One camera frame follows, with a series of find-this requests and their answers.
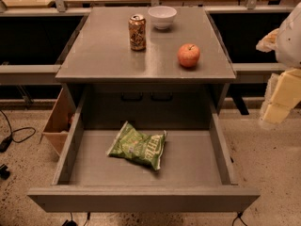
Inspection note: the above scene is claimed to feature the black floor cable left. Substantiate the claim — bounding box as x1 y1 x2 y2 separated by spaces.
0 109 37 153

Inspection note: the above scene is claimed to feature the green jalapeno chip bag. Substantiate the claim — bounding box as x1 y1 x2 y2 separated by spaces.
106 121 167 170

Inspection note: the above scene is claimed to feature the white bowl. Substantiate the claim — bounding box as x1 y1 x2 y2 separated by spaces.
148 6 177 30

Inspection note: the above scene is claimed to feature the black cable under drawer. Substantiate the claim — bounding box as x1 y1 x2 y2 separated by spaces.
61 212 92 226

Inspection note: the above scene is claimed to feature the cardboard box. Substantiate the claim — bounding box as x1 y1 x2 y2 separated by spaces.
42 89 74 155

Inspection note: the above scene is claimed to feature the black cable bottom right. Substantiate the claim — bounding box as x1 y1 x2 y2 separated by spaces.
231 211 249 226

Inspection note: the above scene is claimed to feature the grey metal rail frame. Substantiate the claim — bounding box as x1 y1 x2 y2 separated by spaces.
1 0 300 85

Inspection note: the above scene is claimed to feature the grey cabinet counter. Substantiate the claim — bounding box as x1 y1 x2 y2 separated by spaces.
56 7 235 129

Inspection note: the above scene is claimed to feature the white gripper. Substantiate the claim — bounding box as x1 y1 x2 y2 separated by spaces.
256 3 301 124

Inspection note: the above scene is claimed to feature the red apple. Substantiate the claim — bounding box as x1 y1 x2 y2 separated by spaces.
177 43 200 68

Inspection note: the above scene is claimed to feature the gold soda can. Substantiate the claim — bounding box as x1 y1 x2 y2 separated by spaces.
128 14 146 51

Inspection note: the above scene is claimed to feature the open grey top drawer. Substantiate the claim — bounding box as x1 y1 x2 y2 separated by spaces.
28 89 260 212

